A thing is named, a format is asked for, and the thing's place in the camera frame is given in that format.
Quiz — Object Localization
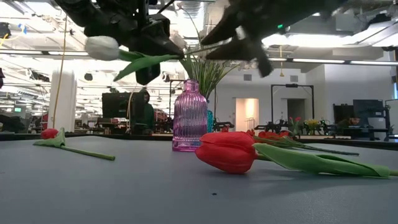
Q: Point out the purple ribbed glass vase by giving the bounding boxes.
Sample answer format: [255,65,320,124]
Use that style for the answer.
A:
[172,79,208,153]

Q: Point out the yellow hanging cable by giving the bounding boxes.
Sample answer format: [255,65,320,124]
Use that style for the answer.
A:
[52,15,68,129]

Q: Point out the black monitor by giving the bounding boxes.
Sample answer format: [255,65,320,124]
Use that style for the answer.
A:
[101,91,146,119]

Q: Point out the dark desk monitor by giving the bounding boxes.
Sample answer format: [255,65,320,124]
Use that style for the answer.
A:
[353,99,386,119]

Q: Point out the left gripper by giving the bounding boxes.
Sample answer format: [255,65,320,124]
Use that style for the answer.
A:
[85,0,185,86]

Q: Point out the red blossom spray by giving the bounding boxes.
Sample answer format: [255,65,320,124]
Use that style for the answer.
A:
[247,129,361,157]

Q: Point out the red artificial tulip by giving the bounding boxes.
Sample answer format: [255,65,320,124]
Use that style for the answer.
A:
[32,126,116,162]
[194,131,398,180]

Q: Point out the ceiling light strip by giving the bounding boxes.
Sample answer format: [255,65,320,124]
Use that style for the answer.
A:
[267,57,398,66]

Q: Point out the black gantry frame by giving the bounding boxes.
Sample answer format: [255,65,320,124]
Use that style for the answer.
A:
[271,83,315,125]

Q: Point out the person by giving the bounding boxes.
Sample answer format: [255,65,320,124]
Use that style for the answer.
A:
[340,114,364,129]
[138,88,155,135]

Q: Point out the blue glass vase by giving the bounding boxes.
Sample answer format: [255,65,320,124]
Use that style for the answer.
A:
[206,108,215,134]

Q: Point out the yellow background flowers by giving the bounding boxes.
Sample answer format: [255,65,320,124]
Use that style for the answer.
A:
[303,118,322,135]

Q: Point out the pink background tulips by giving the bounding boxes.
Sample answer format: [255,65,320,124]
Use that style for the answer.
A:
[288,116,303,134]

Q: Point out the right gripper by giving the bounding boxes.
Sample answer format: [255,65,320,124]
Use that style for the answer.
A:
[200,0,345,79]

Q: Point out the blue-grey table mat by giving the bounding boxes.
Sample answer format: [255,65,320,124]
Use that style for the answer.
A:
[0,136,398,224]

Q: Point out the white artificial tulip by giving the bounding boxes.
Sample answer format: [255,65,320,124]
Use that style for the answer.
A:
[84,35,226,83]
[173,32,188,48]

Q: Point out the white pillar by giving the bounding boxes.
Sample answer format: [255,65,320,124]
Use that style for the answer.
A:
[47,70,78,133]

